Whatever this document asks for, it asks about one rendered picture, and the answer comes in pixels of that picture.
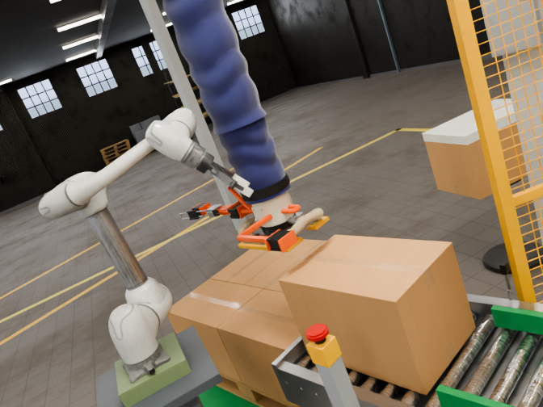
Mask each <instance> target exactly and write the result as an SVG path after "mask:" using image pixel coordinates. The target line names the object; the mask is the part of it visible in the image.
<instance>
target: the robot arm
mask: <svg viewBox="0 0 543 407"><path fill-rule="evenodd" d="M196 125H197V121H196V117H195V116H194V114H193V113H192V111H191V110H189V109H187V108H180V109H177V110H175V111H174V112H173V113H170V114H169V115H168V116H167V117H166V118H165V119H164V120H162V121H160V120H155V121H154V122H153V123H152V124H151V125H150V126H149V127H148V129H147V131H146V134H145V139H144V140H143V141H141V142H140V143H139V144H137V145H135V146H134V147H133V148H131V149H130V150H129V151H128V152H126V153H124V154H123V155H122V156H120V157H119V158H117V159H116V160H115V161H114V162H112V163H111V164H109V165H108V166H106V167H105V168H103V169H102V170H101V171H99V172H98V173H95V172H82V173H80V174H76V175H74V176H72V177H70V178H68V179H66V180H65V181H64V182H63V183H60V184H59V185H58V186H56V187H55V188H54V189H52V190H51V191H50V192H49V193H48V194H47V195H45V196H44V197H43V198H42V200H41V201H40V203H39V211H40V214H41V215H42V216H44V217H46V218H48V219H57V218H61V217H63V216H66V215H69V214H71V213H73V212H77V213H78V214H79V215H80V216H82V217H83V218H86V220H87V222H88V224H89V225H90V227H91V228H92V230H93V232H94V233H95V236H96V237H97V238H98V240H99V242H100V244H101V246H102V247H103V249H104V251H105V252H106V254H107V256H108V257H109V259H110V261H111V262H112V265H113V266H114V267H115V269H116V271H117V273H118V275H119V276H120V278H121V279H122V281H123V283H124V285H125V287H126V288H127V289H126V292H125V298H126V300H127V304H122V305H121V306H119V307H117V308H116V309H115V310H114V311H113V312H112V313H111V316H110V317H109V321H108V327H109V332H110V335H111V338H112V341H113V343H114V345H115V347H116V349H117V351H118V353H119V354H120V357H121V358H122V359H123V360H124V363H123V364H122V367H123V369H125V370H126V371H127V373H128V375H129V381H130V383H131V384H132V383H135V382H137V381H138V380H139V379H140V378H141V377H143V376H145V375H146V374H148V373H149V374H151V375H153V374H154V373H155V372H156V371H155V369H156V368H157V367H160V366H161V365H163V364H164V363H168V362H169V361H170V356H169V355H167V354H166V353H165V352H164V350H163V349H162V348H161V345H160V343H158V342H157V340H156V337H157V333H158V328H159V327H160V326H161V325H162V323H163V322H164V321H165V320H166V318H167V316H168V314H169V312H170V310H171V307H172V302H173V298H172V295H171V292H170V290H169V289H168V288H167V287H166V286H164V285H163V284H160V283H159V282H157V281H156V279H153V278H151V277H147V276H146V275H145V272H144V271H143V270H142V268H141V265H140V264H139V262H138V261H137V259H136V257H135V255H134V253H133V252H132V250H131V248H130V247H129V245H128V243H127V242H126V240H125V238H124V236H123V234H122V232H121V231H120V229H119V227H118V225H117V223H116V222H115V220H114V218H113V217H112V214H111V213H110V212H109V210H108V208H107V206H108V200H107V193H106V190H107V186H108V185H109V184H111V183H112V182H114V181H115V180H116V179H118V178H119V177H120V176H121V175H122V174H124V173H125V172H126V171H127V170H129V169H130V168H131V167H133V166H134V165H135V164H137V163H138V162H139V161H140V160H141V159H142V158H143V157H145V156H146V155H147V154H149V153H150V152H152V151H153V150H155V149H156V150H157V151H158V152H160V153H162V154H164V155H165V156H167V157H169V158H171V159H174V160H176V161H179V162H181V163H182V164H184V165H185V166H188V167H190V168H192V169H194V168H195V167H196V169H197V170H198V171H199V172H201V173H203V174H205V173H206V171H207V170H210V171H211V172H210V173H211V174H213V175H215V176H216V177H218V178H219V179H220V180H221V181H223V182H224V183H226V184H228V185H229V186H230V187H231V189H232V190H233V189H236V190H237V191H239V192H241V193H243V194H244V195H246V196H247V197H250V196H251V194H252V193H253V190H252V189H250V188H249V187H248V186H249V185H250V183H249V182H247V181H246V180H245V179H243V178H241V177H239V176H238V175H236V174H235V172H234V171H233V172H232V171H230V170H227V169H226V168H224V167H223V166H220V165H219V164H217V163H216V162H214V161H213V160H214V156H213V155H212V154H210V153H208V152H207V153H205V152H204V151H205V148H204V147H202V146H200V145H198V144H197V143H196V142H195V141H192V140H191V138H192V136H193V134H194V132H195V130H196Z"/></svg>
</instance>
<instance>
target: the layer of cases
mask: <svg viewBox="0 0 543 407"><path fill-rule="evenodd" d="M325 242H326V241H319V240H306V239H303V242H301V243H300V244H299V245H297V246H296V247H295V248H293V249H292V250H291V251H289V252H283V253H282V252H279V251H270V252H268V250H253V249H249V250H248V251H247V252H245V253H244V254H243V255H241V256H240V257H239V258H237V259H236V260H234V261H233V262H231V263H230V264H229V265H228V266H226V267H225V268H223V269H222V270H221V271H219V272H218V273H216V274H215V275H214V276H213V277H211V278H210V279H208V280H207V281H206V282H204V283H202V284H201V285H200V286H199V287H198V288H196V289H195V290H193V291H192V292H190V293H189V294H188V295H186V296H185V297H184V298H182V299H181V300H180V301H178V302H177V303H176V304H174V305H172V307H171V310H170V312H169V314H168V316H167V317H168V319H169V321H170V323H171V325H172V327H173V329H174V331H175V333H176V334H178V333H180V332H182V331H184V330H185V329H187V328H189V327H191V326H193V325H194V327H195V329H196V332H197V333H198V334H199V336H200V339H201V341H202V343H203V344H204V346H205V348H206V350H207V352H208V353H209V355H210V357H211V359H212V361H213V362H214V364H215V366H216V368H217V370H218V371H219V373H221V374H223V375H225V376H228V377H230V378H232V379H234V380H237V381H239V382H241V383H243V384H246V385H248V386H250V387H252V388H255V389H258V390H259V391H261V392H265V393H266V394H268V395H270V396H273V397H275V398H277V399H280V400H282V401H284V402H287V403H289V404H290V405H294V406H296V407H301V406H299V405H296V404H294V403H291V402H289V401H287V400H286V397H285V395H284V392H283V390H282V388H281V386H280V383H279V381H278V379H277V377H276V374H275V372H274V370H273V367H272V363H273V362H274V361H275V360H276V359H277V358H278V357H279V356H280V355H281V354H282V353H283V352H284V351H285V350H286V349H287V348H288V347H289V346H290V345H291V344H292V343H294V342H295V341H296V340H297V339H298V338H299V337H300V336H301V335H300V332H299V330H298V328H297V324H296V322H295V321H294V318H293V315H292V313H291V310H290V308H289V306H288V302H287V300H286V299H285V296H284V293H283V291H282V288H281V286H280V283H279V279H280V278H281V277H283V276H284V275H285V274H287V273H288V272H289V271H290V270H292V269H293V268H294V267H295V266H296V265H297V264H299V263H300V262H301V261H303V260H304V259H305V258H307V257H308V256H309V255H310V254H312V253H313V252H314V251H315V250H316V249H317V248H319V247H320V246H321V245H323V244H324V243H325Z"/></svg>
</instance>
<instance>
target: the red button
mask: <svg viewBox="0 0 543 407"><path fill-rule="evenodd" d="M328 333H329V330H328V327H327V326H326V325H324V324H316V325H312V326H310V327H309V328H308V330H307V331H306V334H305V335H306V337H307V339H308V340H309V341H311V342H314V343H315V344H316V345H320V344H323V343H324V342H325V341H326V336H327V335H328Z"/></svg>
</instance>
